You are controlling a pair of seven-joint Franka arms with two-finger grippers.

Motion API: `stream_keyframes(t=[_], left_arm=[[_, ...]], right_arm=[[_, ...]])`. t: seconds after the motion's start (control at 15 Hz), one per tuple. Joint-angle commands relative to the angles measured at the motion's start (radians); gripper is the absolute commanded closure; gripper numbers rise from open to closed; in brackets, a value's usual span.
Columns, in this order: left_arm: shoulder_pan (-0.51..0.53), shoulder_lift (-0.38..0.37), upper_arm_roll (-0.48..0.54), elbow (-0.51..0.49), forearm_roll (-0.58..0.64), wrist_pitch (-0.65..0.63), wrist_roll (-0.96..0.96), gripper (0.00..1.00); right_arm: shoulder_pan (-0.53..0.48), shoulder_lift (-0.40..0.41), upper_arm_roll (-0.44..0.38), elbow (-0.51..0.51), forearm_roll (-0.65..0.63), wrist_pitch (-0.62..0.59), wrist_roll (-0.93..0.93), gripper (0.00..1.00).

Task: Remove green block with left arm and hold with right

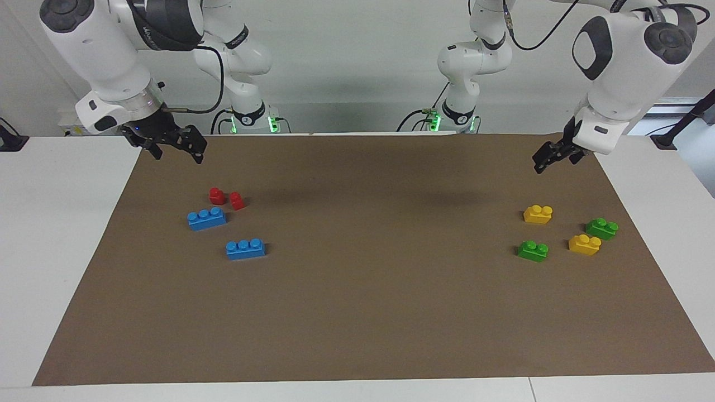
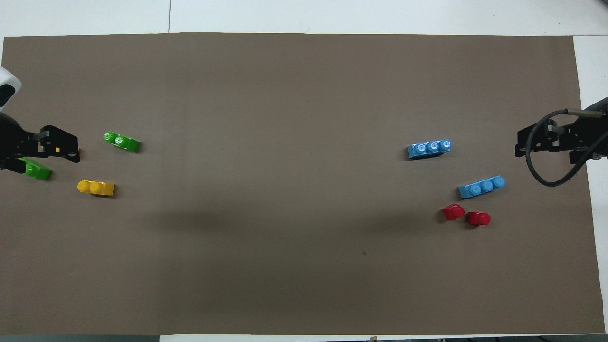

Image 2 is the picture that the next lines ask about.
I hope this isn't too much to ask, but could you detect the brown table mat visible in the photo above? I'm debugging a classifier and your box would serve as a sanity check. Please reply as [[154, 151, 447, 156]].
[[0, 32, 605, 335]]

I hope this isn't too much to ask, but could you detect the green two-stud toy block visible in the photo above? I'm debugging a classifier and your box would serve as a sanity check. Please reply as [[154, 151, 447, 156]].
[[103, 131, 140, 153], [19, 159, 52, 181]]

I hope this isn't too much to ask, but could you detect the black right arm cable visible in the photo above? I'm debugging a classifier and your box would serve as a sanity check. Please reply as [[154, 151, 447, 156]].
[[525, 108, 608, 187]]

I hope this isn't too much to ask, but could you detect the blue three-stud toy block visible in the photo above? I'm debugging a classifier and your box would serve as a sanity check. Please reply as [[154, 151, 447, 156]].
[[457, 176, 506, 199], [407, 139, 452, 160]]

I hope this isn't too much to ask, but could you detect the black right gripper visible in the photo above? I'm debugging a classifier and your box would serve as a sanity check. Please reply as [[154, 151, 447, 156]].
[[515, 97, 608, 164]]

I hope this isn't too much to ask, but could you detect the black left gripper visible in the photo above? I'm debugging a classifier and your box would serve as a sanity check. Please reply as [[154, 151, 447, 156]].
[[0, 113, 80, 172]]

